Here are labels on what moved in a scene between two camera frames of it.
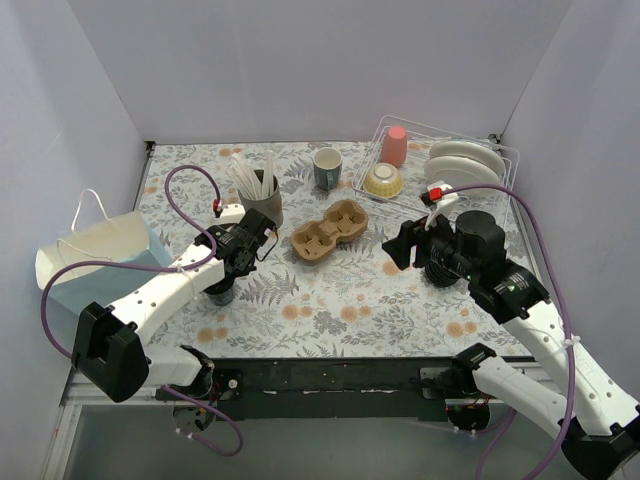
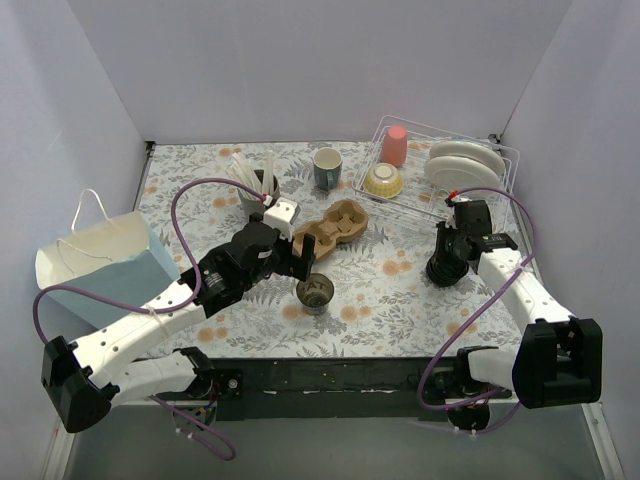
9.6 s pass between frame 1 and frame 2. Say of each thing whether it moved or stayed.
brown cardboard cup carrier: stayed
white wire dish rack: stayed
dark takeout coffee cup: moved
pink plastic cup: stayed
